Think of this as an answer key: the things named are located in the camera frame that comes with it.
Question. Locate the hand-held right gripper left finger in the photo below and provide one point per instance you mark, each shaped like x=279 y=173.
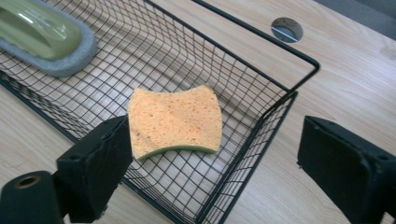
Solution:
x=93 y=168

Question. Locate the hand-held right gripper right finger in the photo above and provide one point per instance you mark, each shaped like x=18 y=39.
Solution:
x=348 y=168

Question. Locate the orange sponge with green underside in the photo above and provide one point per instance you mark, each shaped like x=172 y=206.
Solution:
x=176 y=121

